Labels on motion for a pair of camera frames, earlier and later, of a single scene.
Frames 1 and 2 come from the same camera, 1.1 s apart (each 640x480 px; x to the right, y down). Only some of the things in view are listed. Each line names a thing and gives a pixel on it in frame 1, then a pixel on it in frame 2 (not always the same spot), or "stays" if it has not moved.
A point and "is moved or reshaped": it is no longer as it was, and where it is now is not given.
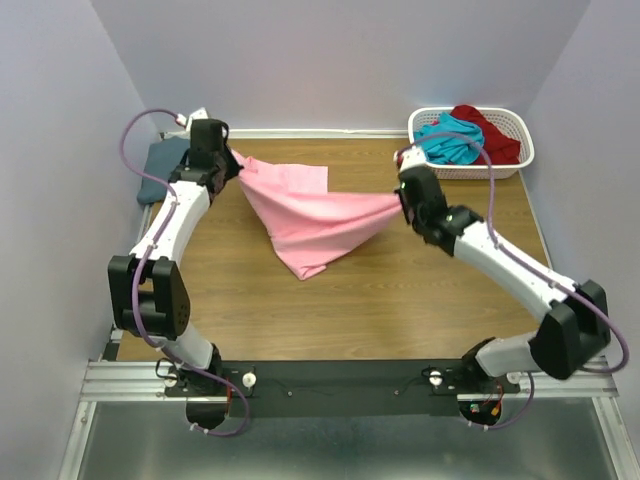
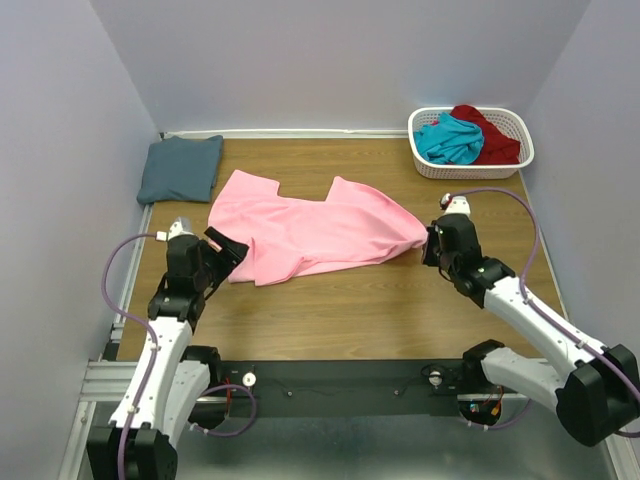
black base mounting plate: x=348 y=387 stays
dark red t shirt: x=499 y=148 stays
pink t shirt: x=304 y=220 is moved or reshaped
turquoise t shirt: x=450 y=149 stays
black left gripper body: x=230 y=164 -> x=216 y=267
